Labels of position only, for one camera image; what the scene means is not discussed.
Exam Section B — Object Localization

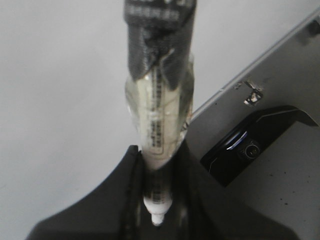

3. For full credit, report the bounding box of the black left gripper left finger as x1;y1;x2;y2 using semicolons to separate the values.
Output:
24;144;141;240

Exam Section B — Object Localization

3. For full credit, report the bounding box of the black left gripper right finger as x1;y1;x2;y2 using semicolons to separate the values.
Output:
162;142;298;240

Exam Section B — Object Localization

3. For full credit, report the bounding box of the white whiteboard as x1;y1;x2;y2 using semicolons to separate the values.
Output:
0;0;320;240

